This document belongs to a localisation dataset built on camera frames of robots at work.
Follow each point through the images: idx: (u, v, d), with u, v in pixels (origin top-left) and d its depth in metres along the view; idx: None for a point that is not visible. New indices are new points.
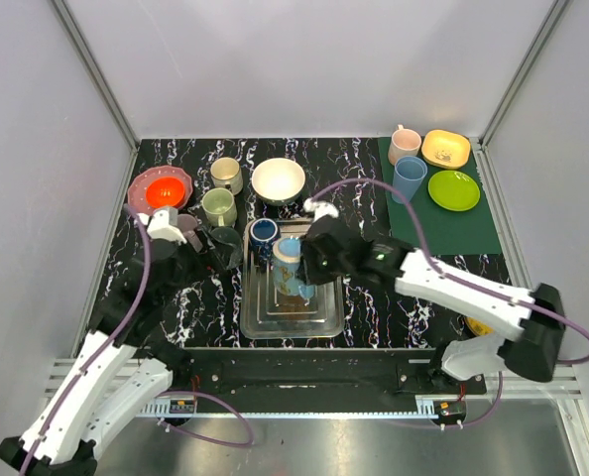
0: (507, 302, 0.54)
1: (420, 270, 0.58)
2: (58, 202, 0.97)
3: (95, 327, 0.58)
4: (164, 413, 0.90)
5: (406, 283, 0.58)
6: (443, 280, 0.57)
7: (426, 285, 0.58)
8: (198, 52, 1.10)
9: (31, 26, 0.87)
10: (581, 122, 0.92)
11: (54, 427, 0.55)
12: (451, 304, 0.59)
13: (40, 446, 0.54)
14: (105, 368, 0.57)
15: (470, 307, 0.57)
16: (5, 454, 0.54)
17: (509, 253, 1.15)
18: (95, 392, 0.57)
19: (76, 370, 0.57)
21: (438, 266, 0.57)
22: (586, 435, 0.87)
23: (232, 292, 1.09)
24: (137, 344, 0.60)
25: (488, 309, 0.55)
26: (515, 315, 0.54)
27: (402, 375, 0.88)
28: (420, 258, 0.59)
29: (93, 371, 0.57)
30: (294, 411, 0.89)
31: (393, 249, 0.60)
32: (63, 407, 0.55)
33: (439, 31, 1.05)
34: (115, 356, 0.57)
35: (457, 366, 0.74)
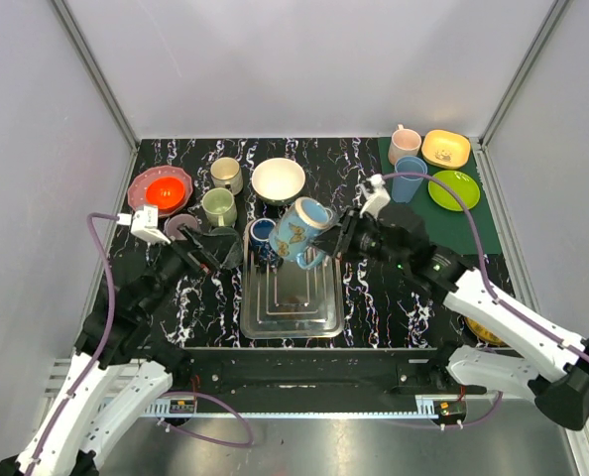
0: (555, 343, 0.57)
1: (475, 291, 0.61)
2: (58, 202, 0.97)
3: (80, 349, 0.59)
4: (164, 413, 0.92)
5: (457, 297, 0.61)
6: (495, 305, 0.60)
7: (478, 305, 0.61)
8: (197, 52, 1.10)
9: (31, 26, 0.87)
10: (581, 121, 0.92)
11: (48, 449, 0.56)
12: (496, 331, 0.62)
13: (34, 468, 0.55)
14: (94, 389, 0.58)
15: (516, 339, 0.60)
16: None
17: (509, 253, 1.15)
18: (84, 414, 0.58)
19: (64, 393, 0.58)
21: (493, 292, 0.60)
22: (585, 435, 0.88)
23: (232, 292, 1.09)
24: (123, 362, 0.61)
25: (534, 345, 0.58)
26: (561, 358, 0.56)
27: (402, 375, 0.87)
28: (477, 279, 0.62)
29: (81, 393, 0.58)
30: (294, 411, 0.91)
31: (450, 261, 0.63)
32: (56, 429, 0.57)
33: (439, 31, 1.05)
34: (101, 377, 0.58)
35: (467, 375, 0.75)
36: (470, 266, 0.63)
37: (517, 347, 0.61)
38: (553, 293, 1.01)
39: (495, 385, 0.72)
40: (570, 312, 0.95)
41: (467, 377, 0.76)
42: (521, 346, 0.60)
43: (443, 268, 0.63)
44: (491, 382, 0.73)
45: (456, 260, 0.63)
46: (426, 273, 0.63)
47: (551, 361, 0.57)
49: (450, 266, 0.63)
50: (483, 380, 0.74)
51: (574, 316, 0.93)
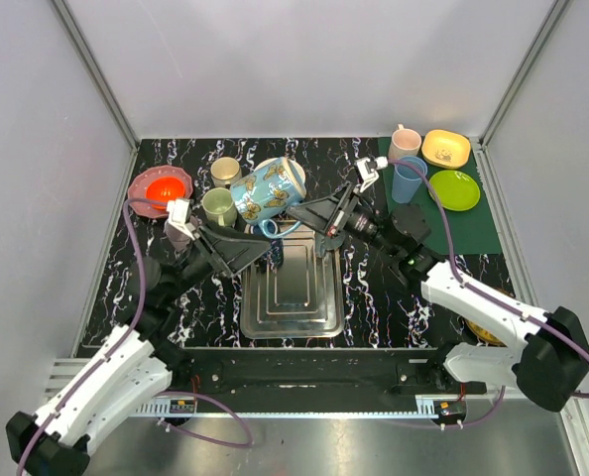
0: (519, 317, 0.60)
1: (443, 278, 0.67)
2: (58, 202, 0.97)
3: (123, 320, 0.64)
4: (164, 413, 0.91)
5: (428, 285, 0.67)
6: (463, 289, 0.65)
7: (447, 291, 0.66)
8: (197, 53, 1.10)
9: (31, 26, 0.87)
10: (582, 121, 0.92)
11: (68, 408, 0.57)
12: (470, 316, 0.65)
13: (52, 422, 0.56)
14: (128, 358, 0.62)
15: (484, 319, 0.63)
16: (15, 426, 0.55)
17: (509, 253, 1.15)
18: (112, 381, 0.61)
19: (100, 355, 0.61)
21: (459, 277, 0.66)
22: (586, 435, 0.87)
23: (232, 292, 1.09)
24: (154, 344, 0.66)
25: (498, 320, 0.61)
26: (524, 329, 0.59)
27: (402, 375, 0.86)
28: (446, 268, 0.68)
29: (115, 360, 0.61)
30: (294, 411, 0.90)
31: (425, 257, 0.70)
32: (80, 390, 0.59)
33: (439, 31, 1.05)
34: (137, 350, 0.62)
35: (464, 369, 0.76)
36: (442, 259, 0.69)
37: (490, 329, 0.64)
38: (553, 292, 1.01)
39: (491, 378, 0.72)
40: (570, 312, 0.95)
41: (463, 372, 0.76)
42: (490, 325, 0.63)
43: (418, 262, 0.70)
44: (485, 375, 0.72)
45: (430, 256, 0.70)
46: (402, 267, 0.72)
47: (515, 334, 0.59)
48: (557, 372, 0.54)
49: (425, 261, 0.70)
50: (478, 375, 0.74)
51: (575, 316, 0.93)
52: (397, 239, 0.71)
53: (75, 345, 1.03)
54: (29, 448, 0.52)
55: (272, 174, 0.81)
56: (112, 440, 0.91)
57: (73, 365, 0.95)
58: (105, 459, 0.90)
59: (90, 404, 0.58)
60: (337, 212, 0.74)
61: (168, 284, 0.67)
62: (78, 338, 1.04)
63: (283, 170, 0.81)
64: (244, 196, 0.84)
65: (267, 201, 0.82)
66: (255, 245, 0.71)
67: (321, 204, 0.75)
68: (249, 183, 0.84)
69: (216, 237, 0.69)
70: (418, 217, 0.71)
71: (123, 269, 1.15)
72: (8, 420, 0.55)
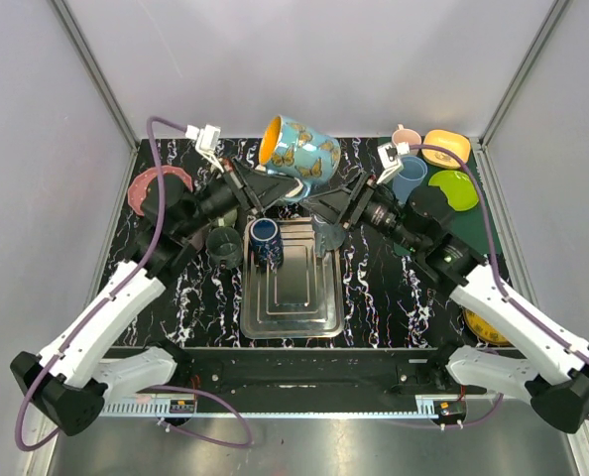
0: (562, 348, 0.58)
1: (485, 288, 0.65)
2: (58, 202, 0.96)
3: (128, 257, 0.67)
4: (164, 413, 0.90)
5: (467, 291, 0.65)
6: (505, 304, 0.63)
7: (487, 302, 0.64)
8: (198, 53, 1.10)
9: (31, 26, 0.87)
10: (582, 121, 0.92)
11: (73, 348, 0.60)
12: (504, 329, 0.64)
13: (56, 363, 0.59)
14: (134, 297, 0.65)
15: (522, 338, 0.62)
16: (20, 366, 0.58)
17: (509, 253, 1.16)
18: (116, 320, 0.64)
19: (105, 294, 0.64)
21: (503, 290, 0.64)
22: (585, 435, 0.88)
23: (232, 292, 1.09)
24: (164, 285, 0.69)
25: (539, 347, 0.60)
26: (566, 362, 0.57)
27: (402, 375, 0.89)
28: (488, 275, 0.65)
29: (120, 299, 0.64)
30: (294, 411, 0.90)
31: (464, 256, 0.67)
32: (86, 329, 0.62)
33: (439, 31, 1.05)
34: (143, 288, 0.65)
35: (468, 372, 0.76)
36: (483, 262, 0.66)
37: (525, 348, 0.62)
38: (553, 293, 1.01)
39: (496, 386, 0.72)
40: (569, 312, 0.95)
41: (464, 373, 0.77)
42: (527, 346, 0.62)
43: (455, 260, 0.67)
44: (492, 383, 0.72)
45: (469, 254, 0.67)
46: (436, 263, 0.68)
47: (556, 365, 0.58)
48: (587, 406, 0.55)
49: (463, 259, 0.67)
50: (483, 381, 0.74)
51: (574, 316, 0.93)
52: (420, 227, 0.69)
53: None
54: (34, 382, 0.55)
55: (326, 147, 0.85)
56: (112, 440, 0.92)
57: None
58: (104, 459, 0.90)
59: (95, 343, 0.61)
60: (354, 207, 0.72)
61: (185, 204, 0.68)
62: None
63: (336, 154, 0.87)
64: (291, 140, 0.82)
65: (299, 168, 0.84)
66: (284, 182, 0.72)
67: (336, 195, 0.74)
68: (303, 135, 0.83)
69: (246, 170, 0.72)
70: (438, 197, 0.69)
71: None
72: (12, 362, 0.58)
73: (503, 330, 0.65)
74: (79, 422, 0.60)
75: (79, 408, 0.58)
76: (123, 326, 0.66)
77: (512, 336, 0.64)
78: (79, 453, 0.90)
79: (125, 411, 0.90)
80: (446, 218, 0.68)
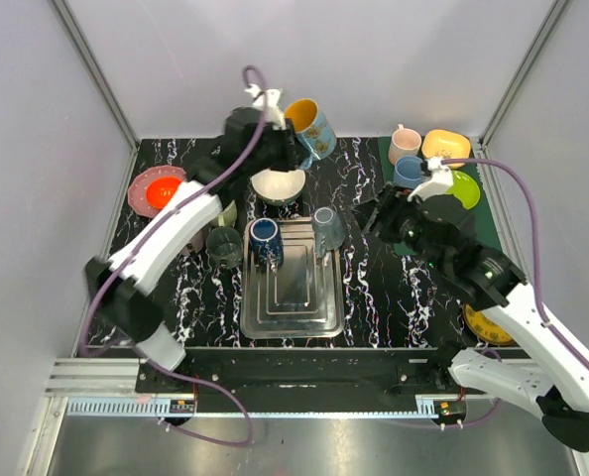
0: None
1: (524, 309, 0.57)
2: (58, 202, 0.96)
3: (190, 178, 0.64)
4: (164, 413, 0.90)
5: (505, 311, 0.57)
6: (543, 329, 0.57)
7: (525, 325, 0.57)
8: (198, 52, 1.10)
9: (31, 25, 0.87)
10: (582, 121, 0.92)
11: (142, 254, 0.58)
12: (533, 352, 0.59)
13: (128, 267, 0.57)
14: (197, 211, 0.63)
15: (553, 365, 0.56)
16: (92, 270, 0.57)
17: (509, 253, 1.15)
18: (180, 234, 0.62)
19: (170, 209, 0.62)
21: (544, 314, 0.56)
22: None
23: (232, 292, 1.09)
24: (220, 207, 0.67)
25: (575, 378, 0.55)
26: None
27: (402, 375, 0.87)
28: (529, 295, 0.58)
29: (184, 214, 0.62)
30: (293, 411, 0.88)
31: (504, 272, 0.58)
32: (153, 239, 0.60)
33: (439, 31, 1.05)
34: (206, 203, 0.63)
35: (472, 379, 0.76)
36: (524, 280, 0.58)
37: (552, 375, 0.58)
38: (553, 293, 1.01)
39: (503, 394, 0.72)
40: (569, 312, 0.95)
41: (466, 376, 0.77)
42: (558, 374, 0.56)
43: (495, 274, 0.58)
44: (498, 390, 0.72)
45: (508, 269, 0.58)
46: (473, 277, 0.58)
47: None
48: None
49: (503, 276, 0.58)
50: (488, 387, 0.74)
51: (574, 316, 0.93)
52: (441, 238, 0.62)
53: (75, 345, 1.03)
54: (106, 280, 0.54)
55: None
56: (112, 440, 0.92)
57: (73, 364, 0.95)
58: (104, 458, 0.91)
59: (159, 254, 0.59)
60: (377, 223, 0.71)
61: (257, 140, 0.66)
62: (78, 338, 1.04)
63: None
64: None
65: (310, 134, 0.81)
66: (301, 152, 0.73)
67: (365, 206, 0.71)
68: None
69: None
70: (454, 205, 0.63)
71: None
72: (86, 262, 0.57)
73: (530, 352, 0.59)
74: (140, 331, 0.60)
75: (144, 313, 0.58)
76: (182, 242, 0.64)
77: (540, 360, 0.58)
78: (80, 454, 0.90)
79: (126, 411, 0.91)
80: (466, 223, 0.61)
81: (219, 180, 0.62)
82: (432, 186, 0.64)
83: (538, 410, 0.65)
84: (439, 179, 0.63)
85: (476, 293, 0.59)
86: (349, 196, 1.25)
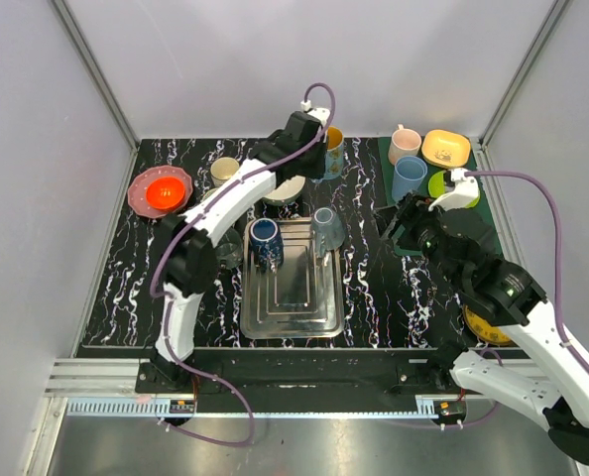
0: None
1: (544, 329, 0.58)
2: (58, 202, 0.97)
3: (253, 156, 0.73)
4: (164, 413, 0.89)
5: (525, 330, 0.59)
6: (562, 350, 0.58)
7: (543, 344, 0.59)
8: (198, 53, 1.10)
9: (32, 26, 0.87)
10: (582, 121, 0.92)
11: (212, 212, 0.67)
12: (549, 370, 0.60)
13: (199, 221, 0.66)
14: (259, 184, 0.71)
15: (569, 384, 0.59)
16: (171, 220, 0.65)
17: (509, 253, 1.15)
18: (243, 200, 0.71)
19: (236, 178, 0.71)
21: (564, 335, 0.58)
22: None
23: (232, 292, 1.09)
24: (274, 185, 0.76)
25: None
26: None
27: (402, 375, 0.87)
28: (549, 313, 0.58)
29: (248, 184, 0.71)
30: (294, 411, 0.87)
31: (525, 290, 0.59)
32: (221, 202, 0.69)
33: (439, 31, 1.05)
34: (266, 178, 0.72)
35: (475, 383, 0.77)
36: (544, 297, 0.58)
37: (567, 393, 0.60)
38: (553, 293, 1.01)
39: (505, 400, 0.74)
40: (569, 312, 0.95)
41: (467, 377, 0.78)
42: (573, 393, 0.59)
43: (516, 290, 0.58)
44: (501, 396, 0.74)
45: (530, 288, 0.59)
46: (494, 293, 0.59)
47: None
48: None
49: (523, 292, 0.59)
50: (490, 392, 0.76)
51: (573, 316, 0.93)
52: (460, 252, 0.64)
53: (75, 345, 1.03)
54: (182, 232, 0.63)
55: None
56: (112, 440, 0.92)
57: (73, 364, 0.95)
58: (104, 459, 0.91)
59: (226, 214, 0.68)
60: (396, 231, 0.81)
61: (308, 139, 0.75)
62: (78, 338, 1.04)
63: None
64: None
65: None
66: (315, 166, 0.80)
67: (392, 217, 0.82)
68: None
69: None
70: (472, 220, 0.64)
71: (123, 269, 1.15)
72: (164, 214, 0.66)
73: (546, 369, 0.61)
74: (200, 286, 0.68)
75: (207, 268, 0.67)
76: (241, 210, 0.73)
77: (556, 378, 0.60)
78: (80, 454, 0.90)
79: (125, 411, 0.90)
80: (486, 238, 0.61)
81: (282, 163, 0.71)
82: (459, 196, 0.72)
83: (543, 420, 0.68)
84: (465, 189, 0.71)
85: (495, 308, 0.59)
86: (349, 196, 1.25)
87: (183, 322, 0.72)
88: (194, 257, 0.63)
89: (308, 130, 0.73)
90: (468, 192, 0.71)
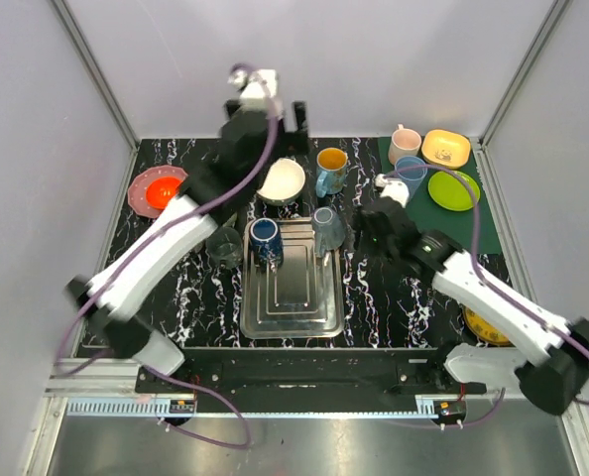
0: (539, 326, 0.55)
1: (463, 272, 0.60)
2: (58, 201, 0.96)
3: (181, 192, 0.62)
4: (164, 413, 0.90)
5: (445, 277, 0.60)
6: (484, 288, 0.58)
7: (465, 287, 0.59)
8: (198, 52, 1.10)
9: (31, 25, 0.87)
10: (582, 120, 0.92)
11: (121, 282, 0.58)
12: (483, 314, 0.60)
13: (104, 293, 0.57)
14: (182, 235, 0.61)
15: (500, 318, 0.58)
16: (74, 291, 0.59)
17: (509, 253, 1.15)
18: (166, 256, 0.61)
19: (155, 230, 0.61)
21: (481, 273, 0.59)
22: (586, 435, 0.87)
23: (232, 292, 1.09)
24: (214, 225, 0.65)
25: (519, 326, 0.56)
26: (543, 340, 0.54)
27: (402, 375, 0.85)
28: (467, 260, 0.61)
29: (171, 235, 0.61)
30: (294, 411, 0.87)
31: (441, 244, 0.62)
32: (135, 263, 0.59)
33: (439, 30, 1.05)
34: (193, 225, 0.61)
35: (467, 370, 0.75)
36: (460, 248, 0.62)
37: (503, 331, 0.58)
38: (552, 293, 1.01)
39: (493, 380, 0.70)
40: (567, 313, 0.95)
41: (457, 362, 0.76)
42: (504, 326, 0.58)
43: (434, 248, 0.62)
44: (489, 376, 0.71)
45: (446, 242, 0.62)
46: (415, 253, 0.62)
47: (534, 344, 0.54)
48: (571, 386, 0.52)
49: (441, 249, 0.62)
50: (480, 376, 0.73)
51: (573, 316, 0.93)
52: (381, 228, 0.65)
53: (75, 345, 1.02)
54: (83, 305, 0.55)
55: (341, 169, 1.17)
56: (111, 440, 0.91)
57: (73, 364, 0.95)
58: (104, 458, 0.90)
59: (139, 280, 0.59)
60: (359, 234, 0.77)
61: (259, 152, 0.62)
62: (78, 337, 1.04)
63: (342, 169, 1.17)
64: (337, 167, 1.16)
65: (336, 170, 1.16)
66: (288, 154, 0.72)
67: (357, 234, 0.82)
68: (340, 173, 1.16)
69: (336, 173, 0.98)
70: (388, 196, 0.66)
71: None
72: (68, 287, 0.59)
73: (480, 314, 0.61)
74: (127, 353, 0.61)
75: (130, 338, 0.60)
76: (173, 261, 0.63)
77: (489, 317, 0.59)
78: (79, 454, 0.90)
79: (126, 411, 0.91)
80: (397, 210, 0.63)
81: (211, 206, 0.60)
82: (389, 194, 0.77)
83: None
84: (394, 191, 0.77)
85: (420, 268, 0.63)
86: (348, 196, 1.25)
87: (156, 352, 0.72)
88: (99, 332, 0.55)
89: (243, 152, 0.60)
90: (398, 192, 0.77)
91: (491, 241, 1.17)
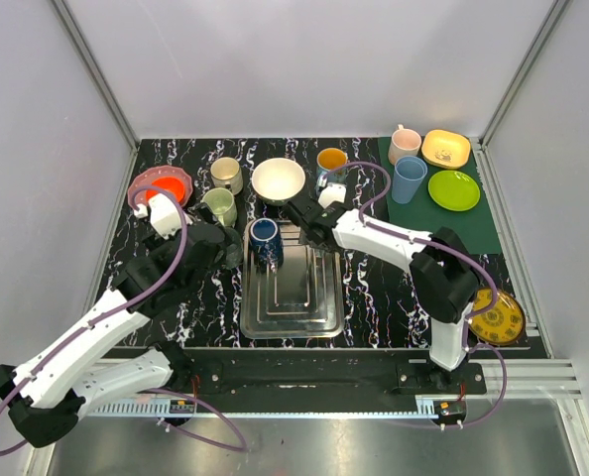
0: (408, 241, 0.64)
1: (349, 221, 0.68)
2: (57, 200, 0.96)
3: (116, 285, 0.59)
4: (164, 413, 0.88)
5: (338, 231, 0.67)
6: (366, 228, 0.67)
7: (353, 233, 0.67)
8: (198, 52, 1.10)
9: (32, 26, 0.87)
10: (582, 120, 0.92)
11: (45, 373, 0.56)
12: (377, 253, 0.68)
13: (27, 385, 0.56)
14: (112, 330, 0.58)
15: (383, 249, 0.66)
16: None
17: (509, 253, 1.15)
18: (94, 350, 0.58)
19: (85, 322, 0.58)
21: (361, 216, 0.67)
22: (586, 435, 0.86)
23: (232, 292, 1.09)
24: (150, 314, 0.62)
25: (393, 247, 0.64)
26: (412, 251, 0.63)
27: (402, 375, 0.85)
28: (353, 213, 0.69)
29: (98, 329, 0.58)
30: (294, 411, 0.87)
31: (335, 208, 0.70)
32: (59, 356, 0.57)
33: (438, 30, 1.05)
34: (121, 321, 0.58)
35: (437, 350, 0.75)
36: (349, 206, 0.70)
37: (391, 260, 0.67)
38: (553, 292, 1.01)
39: (448, 340, 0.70)
40: (568, 313, 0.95)
41: (436, 351, 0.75)
42: (388, 255, 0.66)
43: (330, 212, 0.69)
44: (444, 339, 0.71)
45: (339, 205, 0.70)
46: (318, 221, 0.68)
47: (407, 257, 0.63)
48: (442, 282, 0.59)
49: (335, 212, 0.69)
50: (443, 344, 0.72)
51: (574, 316, 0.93)
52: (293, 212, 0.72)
53: None
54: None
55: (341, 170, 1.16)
56: (112, 440, 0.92)
57: None
58: (105, 458, 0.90)
59: (63, 373, 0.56)
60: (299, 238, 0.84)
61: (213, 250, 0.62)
62: None
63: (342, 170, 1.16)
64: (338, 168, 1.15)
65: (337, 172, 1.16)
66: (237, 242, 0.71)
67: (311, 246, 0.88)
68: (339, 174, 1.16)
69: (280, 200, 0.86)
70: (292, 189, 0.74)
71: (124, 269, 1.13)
72: None
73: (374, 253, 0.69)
74: (52, 434, 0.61)
75: (51, 425, 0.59)
76: (104, 351, 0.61)
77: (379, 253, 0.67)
78: (80, 454, 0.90)
79: (125, 411, 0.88)
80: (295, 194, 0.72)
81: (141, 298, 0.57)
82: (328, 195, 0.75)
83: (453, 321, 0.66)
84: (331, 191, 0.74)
85: (325, 233, 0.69)
86: (349, 196, 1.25)
87: (116, 386, 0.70)
88: (17, 427, 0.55)
89: (196, 253, 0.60)
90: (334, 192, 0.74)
91: (493, 241, 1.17)
